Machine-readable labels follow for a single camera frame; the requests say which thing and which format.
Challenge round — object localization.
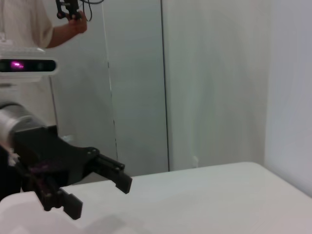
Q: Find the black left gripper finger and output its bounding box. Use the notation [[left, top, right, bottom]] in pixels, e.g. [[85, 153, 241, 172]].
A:
[[92, 153, 134, 195]]

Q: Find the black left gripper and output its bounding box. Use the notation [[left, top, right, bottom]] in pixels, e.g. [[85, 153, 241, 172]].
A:
[[13, 125, 100, 220]]

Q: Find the black handheld teleoperation controller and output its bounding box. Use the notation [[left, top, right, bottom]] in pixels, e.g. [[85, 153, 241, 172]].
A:
[[55, 0, 105, 22]]

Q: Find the person's bare forearm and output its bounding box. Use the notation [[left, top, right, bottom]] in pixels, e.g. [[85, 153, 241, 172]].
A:
[[45, 23, 74, 49]]

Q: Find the person's hand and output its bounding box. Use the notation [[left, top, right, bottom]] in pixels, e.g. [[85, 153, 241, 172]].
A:
[[67, 11, 88, 34]]

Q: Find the person in beige shirt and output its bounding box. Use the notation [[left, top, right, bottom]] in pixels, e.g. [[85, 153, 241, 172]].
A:
[[0, 0, 55, 49]]

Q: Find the white robot head camera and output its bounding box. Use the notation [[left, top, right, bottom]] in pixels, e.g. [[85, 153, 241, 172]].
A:
[[0, 47, 59, 82]]

